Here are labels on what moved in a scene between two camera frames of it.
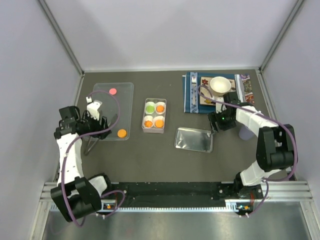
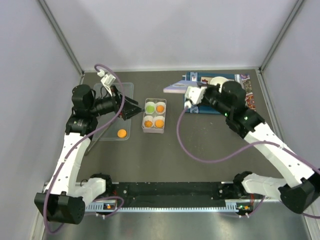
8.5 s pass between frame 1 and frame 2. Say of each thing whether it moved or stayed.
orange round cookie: stayed
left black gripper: moved
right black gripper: moved
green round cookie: stayed
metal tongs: stayed
